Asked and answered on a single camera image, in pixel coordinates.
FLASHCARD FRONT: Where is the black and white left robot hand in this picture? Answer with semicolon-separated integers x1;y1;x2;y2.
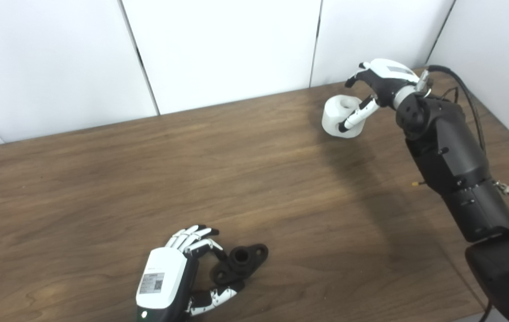
136;225;245;322

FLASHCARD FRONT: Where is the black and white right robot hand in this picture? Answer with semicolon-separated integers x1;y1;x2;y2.
339;59;420;132

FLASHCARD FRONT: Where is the round white piece with holes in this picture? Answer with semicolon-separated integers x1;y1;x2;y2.
322;95;370;139

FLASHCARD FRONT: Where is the black flanged holder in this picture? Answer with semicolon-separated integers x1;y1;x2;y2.
212;244;269;287

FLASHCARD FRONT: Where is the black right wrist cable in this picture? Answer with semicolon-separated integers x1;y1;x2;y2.
425;65;488;157

